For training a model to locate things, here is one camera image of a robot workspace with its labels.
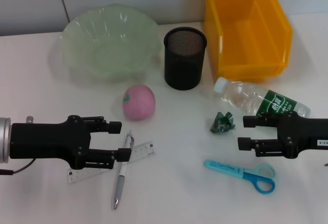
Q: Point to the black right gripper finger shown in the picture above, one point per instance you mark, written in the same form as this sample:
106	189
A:
244	143
249	121

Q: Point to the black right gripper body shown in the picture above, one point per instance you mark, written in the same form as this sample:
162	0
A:
307	134

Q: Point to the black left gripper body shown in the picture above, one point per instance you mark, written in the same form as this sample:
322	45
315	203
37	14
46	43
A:
46	139

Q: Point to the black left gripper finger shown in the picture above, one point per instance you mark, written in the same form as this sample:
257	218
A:
124	154
114	127

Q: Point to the clear green-label water bottle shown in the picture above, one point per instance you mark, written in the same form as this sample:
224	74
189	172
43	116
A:
243	96

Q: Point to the green plastic wrapper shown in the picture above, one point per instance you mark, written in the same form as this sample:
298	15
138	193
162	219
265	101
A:
221	124

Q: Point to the pink toy peach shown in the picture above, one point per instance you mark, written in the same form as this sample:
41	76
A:
139	103

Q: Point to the clear plastic ruler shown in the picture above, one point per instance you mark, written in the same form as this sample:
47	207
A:
143	151

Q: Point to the silver white ballpoint pen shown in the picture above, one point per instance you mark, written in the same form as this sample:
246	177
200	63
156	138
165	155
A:
119	183

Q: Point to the blue capped scissors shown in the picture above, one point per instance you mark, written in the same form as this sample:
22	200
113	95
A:
225	168

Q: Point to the black mesh pen holder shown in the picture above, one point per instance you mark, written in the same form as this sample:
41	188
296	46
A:
183	75

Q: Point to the pale green glass fruit bowl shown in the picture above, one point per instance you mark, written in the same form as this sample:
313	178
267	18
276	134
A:
84	37

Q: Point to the yellow plastic bin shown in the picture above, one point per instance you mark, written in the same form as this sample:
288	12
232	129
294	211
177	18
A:
256	29

